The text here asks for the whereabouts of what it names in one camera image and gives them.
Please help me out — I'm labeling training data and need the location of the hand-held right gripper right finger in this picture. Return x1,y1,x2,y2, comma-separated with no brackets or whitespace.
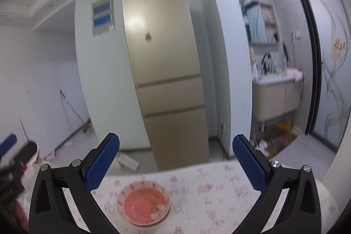
233,134,322,234

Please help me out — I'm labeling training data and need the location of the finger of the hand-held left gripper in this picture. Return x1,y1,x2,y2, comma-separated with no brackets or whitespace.
0,134,17,155
11,142,38,167

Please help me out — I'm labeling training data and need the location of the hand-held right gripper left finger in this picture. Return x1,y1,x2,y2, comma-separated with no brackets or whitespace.
29,132,120,234

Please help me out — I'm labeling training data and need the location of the pink strawberry bowl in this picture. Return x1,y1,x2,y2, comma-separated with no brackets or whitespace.
116,180,171,226

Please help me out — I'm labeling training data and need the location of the thin broom stick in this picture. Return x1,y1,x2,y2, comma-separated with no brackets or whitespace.
20,119,28,141

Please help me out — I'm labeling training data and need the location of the white foam box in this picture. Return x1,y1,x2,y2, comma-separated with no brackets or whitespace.
116,153,141,172

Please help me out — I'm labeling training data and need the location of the patterned floor mat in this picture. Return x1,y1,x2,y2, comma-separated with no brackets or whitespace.
256,124,301,158

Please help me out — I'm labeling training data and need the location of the pink bear printed tablecloth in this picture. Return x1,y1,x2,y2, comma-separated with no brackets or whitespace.
22,159,339,234

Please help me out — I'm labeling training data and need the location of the metal mop stick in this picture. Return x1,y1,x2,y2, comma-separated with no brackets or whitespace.
60,89,88,127

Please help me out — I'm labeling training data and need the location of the beige vanity cabinet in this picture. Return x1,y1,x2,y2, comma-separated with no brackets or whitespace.
252,78,302,123

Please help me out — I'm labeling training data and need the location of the pink towel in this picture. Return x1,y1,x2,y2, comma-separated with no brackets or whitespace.
285,67,304,81

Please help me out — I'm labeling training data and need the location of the plush toy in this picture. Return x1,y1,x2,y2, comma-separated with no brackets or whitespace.
249,48,258,77

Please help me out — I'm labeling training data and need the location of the black faucet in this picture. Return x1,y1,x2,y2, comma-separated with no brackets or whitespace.
260,52,272,73

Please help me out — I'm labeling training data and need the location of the beige refrigerator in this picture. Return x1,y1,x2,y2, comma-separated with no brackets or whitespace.
121,0,210,171

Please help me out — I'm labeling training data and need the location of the black framed sliding door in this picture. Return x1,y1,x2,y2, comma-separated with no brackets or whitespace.
292,0,351,154

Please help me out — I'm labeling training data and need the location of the bathroom mirror cabinet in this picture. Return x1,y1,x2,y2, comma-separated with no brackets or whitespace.
243,0,280,45

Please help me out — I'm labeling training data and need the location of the grey electrical panel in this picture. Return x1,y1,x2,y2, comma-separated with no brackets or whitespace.
91,0,115,38

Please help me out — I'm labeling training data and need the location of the black power cable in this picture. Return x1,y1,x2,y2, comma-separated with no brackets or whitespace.
219,130,229,160

